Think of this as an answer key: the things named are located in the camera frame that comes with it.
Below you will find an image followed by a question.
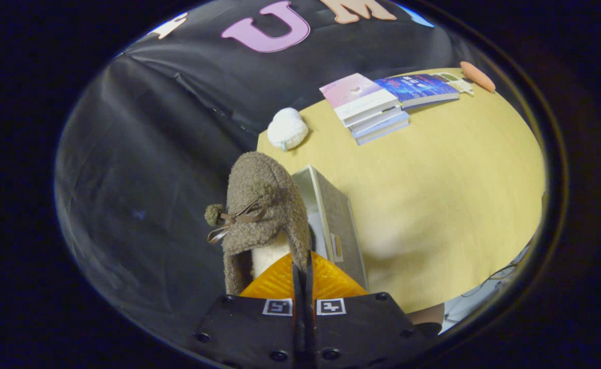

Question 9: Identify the brown fluffy shoe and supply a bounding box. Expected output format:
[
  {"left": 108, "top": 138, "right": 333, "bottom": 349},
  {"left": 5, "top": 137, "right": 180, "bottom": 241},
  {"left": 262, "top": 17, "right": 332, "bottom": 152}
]
[{"left": 204, "top": 151, "right": 312, "bottom": 297}]

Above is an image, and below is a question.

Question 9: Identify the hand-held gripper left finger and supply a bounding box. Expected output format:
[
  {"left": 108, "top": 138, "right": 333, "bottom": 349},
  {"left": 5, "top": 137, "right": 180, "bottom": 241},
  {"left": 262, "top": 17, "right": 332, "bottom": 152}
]
[{"left": 192, "top": 251, "right": 305, "bottom": 369}]

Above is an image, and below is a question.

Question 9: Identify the pink book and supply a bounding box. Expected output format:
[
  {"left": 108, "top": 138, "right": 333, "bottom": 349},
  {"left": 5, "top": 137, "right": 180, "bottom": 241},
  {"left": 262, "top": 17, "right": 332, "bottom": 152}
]
[{"left": 319, "top": 73, "right": 400, "bottom": 128}]

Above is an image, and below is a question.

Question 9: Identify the orange plush carrot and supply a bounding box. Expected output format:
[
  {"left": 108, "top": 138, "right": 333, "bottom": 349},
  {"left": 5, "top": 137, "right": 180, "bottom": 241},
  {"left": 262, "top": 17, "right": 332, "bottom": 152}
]
[{"left": 460, "top": 61, "right": 497, "bottom": 93}]

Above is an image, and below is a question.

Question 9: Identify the dark blue book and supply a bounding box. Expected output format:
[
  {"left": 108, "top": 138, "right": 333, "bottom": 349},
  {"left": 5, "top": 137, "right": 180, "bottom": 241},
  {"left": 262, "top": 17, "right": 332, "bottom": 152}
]
[{"left": 375, "top": 74, "right": 460, "bottom": 110}]

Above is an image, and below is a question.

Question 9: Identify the black backdrop cloth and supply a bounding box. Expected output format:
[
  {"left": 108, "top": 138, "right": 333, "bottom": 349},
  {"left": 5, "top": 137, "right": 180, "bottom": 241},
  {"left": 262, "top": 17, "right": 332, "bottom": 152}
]
[{"left": 54, "top": 0, "right": 485, "bottom": 354}]

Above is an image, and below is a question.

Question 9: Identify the grey storage box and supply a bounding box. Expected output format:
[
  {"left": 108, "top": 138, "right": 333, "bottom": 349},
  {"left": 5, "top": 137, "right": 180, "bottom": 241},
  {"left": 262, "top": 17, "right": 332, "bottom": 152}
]
[{"left": 290, "top": 165, "right": 369, "bottom": 291}]

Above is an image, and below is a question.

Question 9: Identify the black cable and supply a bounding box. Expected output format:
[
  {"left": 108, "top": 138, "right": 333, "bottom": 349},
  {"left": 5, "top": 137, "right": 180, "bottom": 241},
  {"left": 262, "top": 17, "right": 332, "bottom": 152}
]
[{"left": 459, "top": 262, "right": 525, "bottom": 299}]

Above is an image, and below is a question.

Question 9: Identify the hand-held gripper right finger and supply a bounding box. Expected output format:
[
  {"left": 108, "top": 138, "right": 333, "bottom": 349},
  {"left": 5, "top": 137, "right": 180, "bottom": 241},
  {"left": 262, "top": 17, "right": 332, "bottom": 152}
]
[{"left": 304, "top": 250, "right": 426, "bottom": 369}]

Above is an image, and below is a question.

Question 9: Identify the white plush toy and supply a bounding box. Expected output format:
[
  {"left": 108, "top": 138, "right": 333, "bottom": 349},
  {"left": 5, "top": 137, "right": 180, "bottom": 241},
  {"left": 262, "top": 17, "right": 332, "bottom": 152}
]
[{"left": 267, "top": 107, "right": 309, "bottom": 152}]

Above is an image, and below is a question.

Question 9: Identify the white and green card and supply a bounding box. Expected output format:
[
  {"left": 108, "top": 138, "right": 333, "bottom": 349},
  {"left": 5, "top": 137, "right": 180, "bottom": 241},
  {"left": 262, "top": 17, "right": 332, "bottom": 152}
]
[{"left": 432, "top": 72, "right": 474, "bottom": 95}]

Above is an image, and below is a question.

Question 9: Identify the white book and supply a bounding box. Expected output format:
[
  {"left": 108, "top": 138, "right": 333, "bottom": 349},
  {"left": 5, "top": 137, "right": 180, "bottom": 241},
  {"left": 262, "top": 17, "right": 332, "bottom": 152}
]
[{"left": 348, "top": 105, "right": 404, "bottom": 134}]

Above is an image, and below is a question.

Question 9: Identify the light blue book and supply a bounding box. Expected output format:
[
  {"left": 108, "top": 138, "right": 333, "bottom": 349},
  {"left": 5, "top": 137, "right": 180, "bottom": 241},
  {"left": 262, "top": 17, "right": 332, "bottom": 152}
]
[{"left": 353, "top": 111, "right": 411, "bottom": 147}]

